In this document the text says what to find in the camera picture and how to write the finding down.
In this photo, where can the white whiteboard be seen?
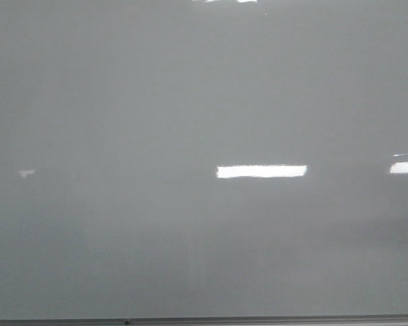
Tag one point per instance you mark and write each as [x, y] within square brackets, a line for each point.
[203, 158]

